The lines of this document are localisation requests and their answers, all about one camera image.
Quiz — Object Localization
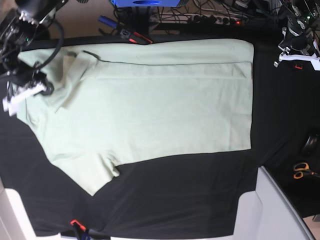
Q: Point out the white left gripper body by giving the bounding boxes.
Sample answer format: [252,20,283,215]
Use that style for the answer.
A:
[273,27,320,70]

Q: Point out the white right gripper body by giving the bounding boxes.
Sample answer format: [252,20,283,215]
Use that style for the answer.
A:
[2,81,47,116]

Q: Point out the light green T-shirt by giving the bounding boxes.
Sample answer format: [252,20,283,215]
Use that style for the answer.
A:
[16,39,254,196]

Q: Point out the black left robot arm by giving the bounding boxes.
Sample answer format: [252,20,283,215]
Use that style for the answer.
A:
[254,0,320,71]

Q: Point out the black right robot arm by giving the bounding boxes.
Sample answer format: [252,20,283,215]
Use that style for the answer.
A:
[0,0,67,116]

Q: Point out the red black clamp right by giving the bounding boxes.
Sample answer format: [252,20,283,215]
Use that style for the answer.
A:
[294,63,303,70]

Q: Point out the red black clamp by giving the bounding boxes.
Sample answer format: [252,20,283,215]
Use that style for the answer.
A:
[294,63,303,70]
[120,29,153,45]

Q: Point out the black round object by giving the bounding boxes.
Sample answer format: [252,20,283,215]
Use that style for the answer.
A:
[300,128,320,157]

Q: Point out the red black clamp top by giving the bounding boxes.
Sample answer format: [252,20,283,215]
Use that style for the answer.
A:
[120,29,153,45]

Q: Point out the blue stand base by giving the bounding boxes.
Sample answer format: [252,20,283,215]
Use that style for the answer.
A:
[111,0,181,7]

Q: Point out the white box left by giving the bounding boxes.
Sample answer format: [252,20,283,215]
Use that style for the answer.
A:
[0,181,36,240]

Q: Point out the white box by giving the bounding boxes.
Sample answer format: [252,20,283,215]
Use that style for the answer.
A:
[0,181,36,240]
[233,166,315,240]

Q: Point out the red clamp bottom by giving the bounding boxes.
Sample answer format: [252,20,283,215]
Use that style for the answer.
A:
[70,219,86,232]

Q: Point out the blue clamp bottom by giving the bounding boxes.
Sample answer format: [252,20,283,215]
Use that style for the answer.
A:
[74,229,111,240]

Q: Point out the white box right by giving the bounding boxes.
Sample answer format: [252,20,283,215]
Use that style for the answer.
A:
[233,166,315,240]

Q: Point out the black table cloth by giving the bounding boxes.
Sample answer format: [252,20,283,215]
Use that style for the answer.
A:
[0,40,320,239]

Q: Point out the blue handled tool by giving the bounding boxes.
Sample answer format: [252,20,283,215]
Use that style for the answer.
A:
[98,15,118,29]

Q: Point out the orange handled scissors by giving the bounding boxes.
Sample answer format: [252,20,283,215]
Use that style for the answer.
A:
[293,162,320,180]

